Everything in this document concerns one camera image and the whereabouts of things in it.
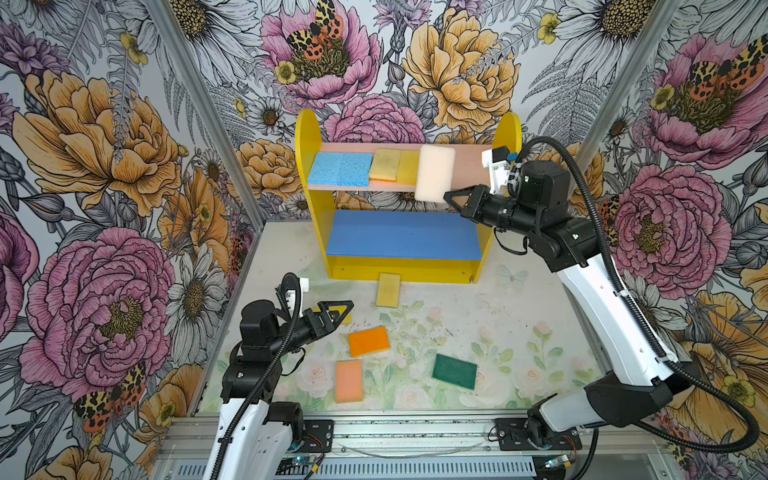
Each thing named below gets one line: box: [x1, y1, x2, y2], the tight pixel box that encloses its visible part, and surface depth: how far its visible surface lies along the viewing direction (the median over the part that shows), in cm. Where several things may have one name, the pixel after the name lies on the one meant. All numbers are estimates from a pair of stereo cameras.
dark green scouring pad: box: [432, 353, 478, 390], surface depth 85 cm
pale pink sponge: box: [414, 145, 456, 203], surface depth 63 cm
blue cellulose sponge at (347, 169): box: [324, 152, 373, 187], surface depth 78 cm
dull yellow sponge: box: [370, 149, 401, 183], surface depth 78 cm
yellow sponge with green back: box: [376, 272, 401, 308], surface depth 102 cm
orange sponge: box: [348, 326, 391, 358], surface depth 92 cm
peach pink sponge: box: [335, 360, 363, 403], surface depth 85 cm
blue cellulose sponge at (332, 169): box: [308, 152, 355, 187], surface depth 77 cm
